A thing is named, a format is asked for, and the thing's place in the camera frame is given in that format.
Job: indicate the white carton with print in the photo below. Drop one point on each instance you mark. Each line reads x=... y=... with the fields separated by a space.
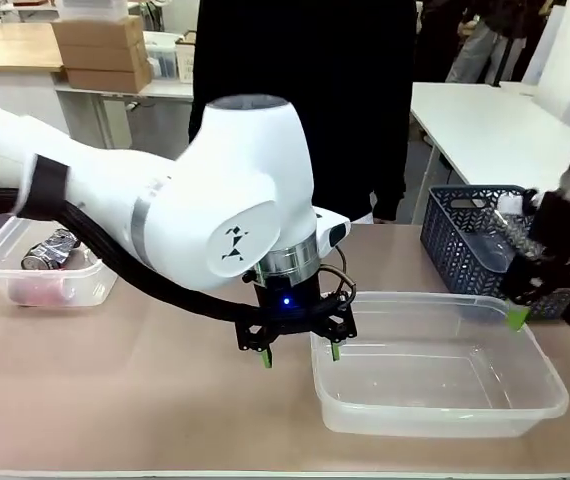
x=186 y=57

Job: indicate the person in grey trousers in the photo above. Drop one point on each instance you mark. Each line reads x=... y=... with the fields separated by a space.
x=475 y=50

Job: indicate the white board panel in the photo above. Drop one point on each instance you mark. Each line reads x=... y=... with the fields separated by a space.
x=545 y=50

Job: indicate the white desk under boxes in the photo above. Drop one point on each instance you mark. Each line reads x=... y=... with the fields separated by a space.
x=165 y=90

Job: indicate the brown cardboard box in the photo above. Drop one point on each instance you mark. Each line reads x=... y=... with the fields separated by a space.
x=105 y=56
x=110 y=79
x=100 y=32

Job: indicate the blue plastic basket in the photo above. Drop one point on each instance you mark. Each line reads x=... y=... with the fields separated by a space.
x=447 y=245

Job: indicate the white table with metal legs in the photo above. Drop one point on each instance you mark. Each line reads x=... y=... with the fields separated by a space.
x=490 y=125

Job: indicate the person in black coat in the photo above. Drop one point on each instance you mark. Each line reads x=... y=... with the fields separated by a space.
x=305 y=60

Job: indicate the small clear plastic container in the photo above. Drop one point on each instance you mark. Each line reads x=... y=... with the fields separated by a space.
x=90 y=285

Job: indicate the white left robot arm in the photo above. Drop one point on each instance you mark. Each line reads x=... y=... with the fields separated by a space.
x=245 y=165

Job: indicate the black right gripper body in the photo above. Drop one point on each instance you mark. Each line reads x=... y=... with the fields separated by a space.
x=560 y=240

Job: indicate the clear storage box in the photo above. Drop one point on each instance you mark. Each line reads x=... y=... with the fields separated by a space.
x=162 y=55

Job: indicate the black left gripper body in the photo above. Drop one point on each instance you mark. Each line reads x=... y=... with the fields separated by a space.
x=290 y=310

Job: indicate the crushed red can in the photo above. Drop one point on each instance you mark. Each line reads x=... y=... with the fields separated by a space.
x=40 y=292

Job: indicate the crushed silver black can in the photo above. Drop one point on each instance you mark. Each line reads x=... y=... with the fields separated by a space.
x=50 y=247

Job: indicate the white box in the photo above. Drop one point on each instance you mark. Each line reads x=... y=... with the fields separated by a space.
x=95 y=7

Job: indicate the light wooden table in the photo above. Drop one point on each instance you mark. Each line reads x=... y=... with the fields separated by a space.
x=5 y=50

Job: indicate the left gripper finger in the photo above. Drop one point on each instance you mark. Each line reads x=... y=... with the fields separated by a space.
x=266 y=357
x=336 y=350

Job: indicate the clear plastic bottle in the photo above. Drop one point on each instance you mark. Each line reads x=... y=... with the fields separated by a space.
x=490 y=250

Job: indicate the large clear plastic container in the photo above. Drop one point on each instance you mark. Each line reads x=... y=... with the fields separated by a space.
x=440 y=415

